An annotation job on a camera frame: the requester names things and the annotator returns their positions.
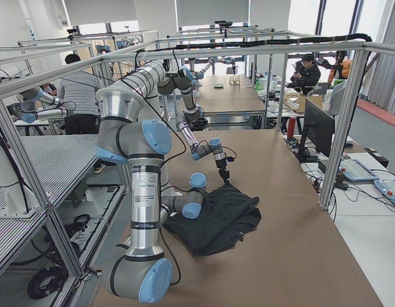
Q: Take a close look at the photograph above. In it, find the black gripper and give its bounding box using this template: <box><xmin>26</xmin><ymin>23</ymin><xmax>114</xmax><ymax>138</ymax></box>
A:
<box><xmin>215</xmin><ymin>158</ymin><xmax>230</xmax><ymax>184</ymax></box>

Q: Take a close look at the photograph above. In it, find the black printed t-shirt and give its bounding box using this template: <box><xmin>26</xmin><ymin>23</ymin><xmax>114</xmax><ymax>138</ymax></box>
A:
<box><xmin>164</xmin><ymin>184</ymin><xmax>261</xmax><ymax>256</ymax></box>

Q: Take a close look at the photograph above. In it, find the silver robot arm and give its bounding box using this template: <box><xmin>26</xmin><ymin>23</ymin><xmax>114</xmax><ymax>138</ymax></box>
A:
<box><xmin>97</xmin><ymin>61</ymin><xmax>173</xmax><ymax>303</ymax></box>
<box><xmin>157</xmin><ymin>66</ymin><xmax>230</xmax><ymax>184</ymax></box>

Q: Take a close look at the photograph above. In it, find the red water bottle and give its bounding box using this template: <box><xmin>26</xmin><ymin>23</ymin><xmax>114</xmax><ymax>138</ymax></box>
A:
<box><xmin>286</xmin><ymin>116</ymin><xmax>297</xmax><ymax>139</ymax></box>

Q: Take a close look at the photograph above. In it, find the black monitor on desk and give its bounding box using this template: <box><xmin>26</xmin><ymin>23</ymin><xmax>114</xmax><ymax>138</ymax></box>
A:
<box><xmin>297</xmin><ymin>98</ymin><xmax>335</xmax><ymax>162</ymax></box>

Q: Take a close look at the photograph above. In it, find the blue teach pendant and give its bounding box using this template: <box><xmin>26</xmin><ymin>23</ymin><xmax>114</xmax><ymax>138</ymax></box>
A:
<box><xmin>339</xmin><ymin>159</ymin><xmax>379</xmax><ymax>182</ymax></box>

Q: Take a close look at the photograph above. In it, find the seated person with phone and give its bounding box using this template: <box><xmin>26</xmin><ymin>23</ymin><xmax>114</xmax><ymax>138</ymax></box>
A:
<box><xmin>286</xmin><ymin>54</ymin><xmax>321</xmax><ymax>96</ymax></box>

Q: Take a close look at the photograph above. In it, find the person in white jacket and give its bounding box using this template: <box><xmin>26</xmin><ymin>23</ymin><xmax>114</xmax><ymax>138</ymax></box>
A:
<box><xmin>58</xmin><ymin>53</ymin><xmax>107</xmax><ymax>175</ymax></box>

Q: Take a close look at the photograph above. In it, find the aluminium slatted work table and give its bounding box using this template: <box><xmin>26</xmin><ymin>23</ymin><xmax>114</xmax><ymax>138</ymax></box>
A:
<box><xmin>0</xmin><ymin>132</ymin><xmax>128</xmax><ymax>288</ymax></box>

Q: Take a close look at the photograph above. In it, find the aluminium frame post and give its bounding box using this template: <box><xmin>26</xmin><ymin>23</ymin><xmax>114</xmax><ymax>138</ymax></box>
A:
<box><xmin>320</xmin><ymin>49</ymin><xmax>369</xmax><ymax>210</ymax></box>

